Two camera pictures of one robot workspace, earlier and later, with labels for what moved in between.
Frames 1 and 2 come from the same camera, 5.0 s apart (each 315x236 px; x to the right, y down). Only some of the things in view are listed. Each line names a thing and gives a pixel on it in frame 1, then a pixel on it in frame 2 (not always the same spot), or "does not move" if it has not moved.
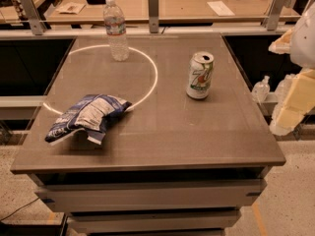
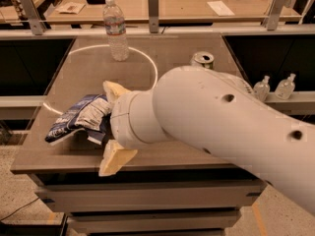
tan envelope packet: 70,8 does not move
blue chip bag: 92,113 does not move
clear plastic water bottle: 116,30 does not move
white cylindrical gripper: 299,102 -> 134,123
